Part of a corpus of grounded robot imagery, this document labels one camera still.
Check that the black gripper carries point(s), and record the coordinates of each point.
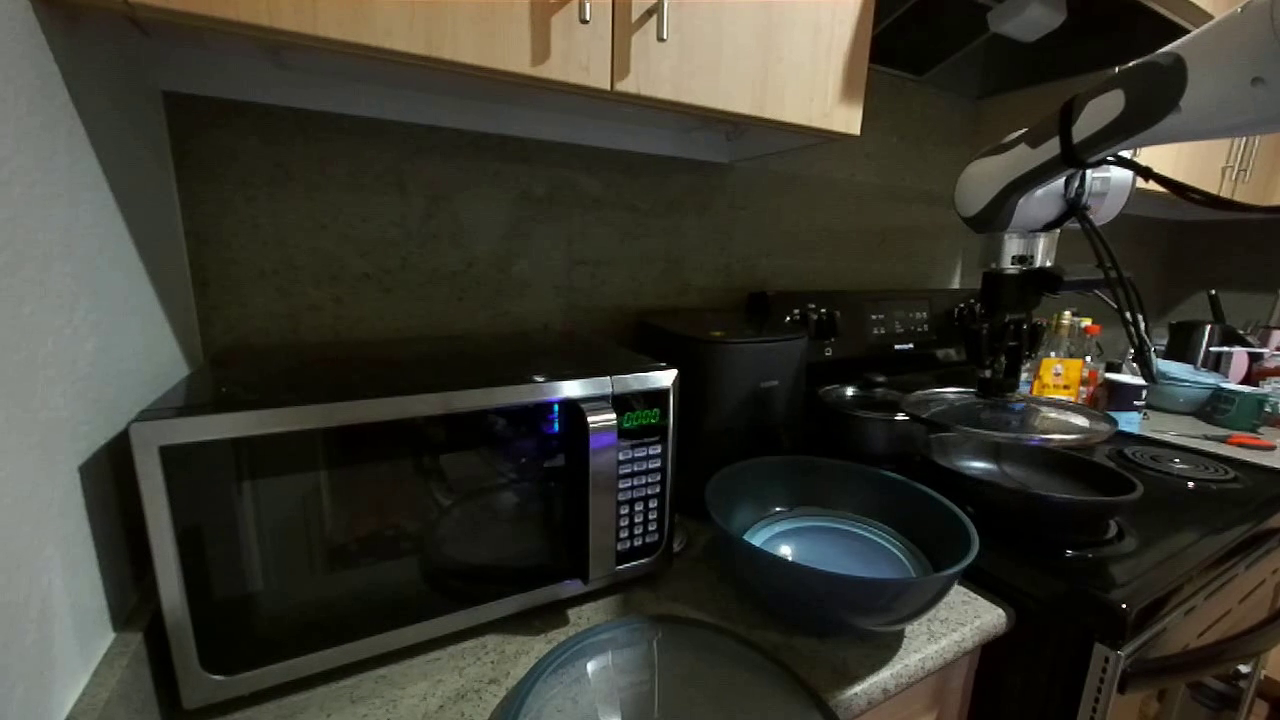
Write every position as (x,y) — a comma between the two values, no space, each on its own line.
(1011,330)

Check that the glass pot lid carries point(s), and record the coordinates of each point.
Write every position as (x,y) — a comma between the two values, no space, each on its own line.
(1011,419)

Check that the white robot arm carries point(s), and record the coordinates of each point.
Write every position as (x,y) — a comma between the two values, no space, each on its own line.
(1206,87)

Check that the black frying pot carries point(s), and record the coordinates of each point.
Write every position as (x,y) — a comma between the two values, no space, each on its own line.
(1031,476)

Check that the small dark pot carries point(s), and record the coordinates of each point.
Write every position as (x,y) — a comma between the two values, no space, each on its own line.
(866,421)

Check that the light blue bowl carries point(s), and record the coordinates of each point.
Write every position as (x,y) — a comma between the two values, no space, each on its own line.
(1181,386)

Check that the yellow bottle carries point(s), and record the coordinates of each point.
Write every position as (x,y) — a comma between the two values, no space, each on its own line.
(1067,367)

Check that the black toaster box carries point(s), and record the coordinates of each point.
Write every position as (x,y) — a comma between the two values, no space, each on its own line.
(737,391)

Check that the black electric stove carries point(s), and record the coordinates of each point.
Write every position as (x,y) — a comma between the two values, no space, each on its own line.
(1155,614)

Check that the wooden upper cabinet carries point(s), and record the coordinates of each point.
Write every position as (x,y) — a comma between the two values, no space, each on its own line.
(787,61)

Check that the stainless steel microwave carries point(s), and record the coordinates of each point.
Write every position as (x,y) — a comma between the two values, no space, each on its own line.
(311,538)

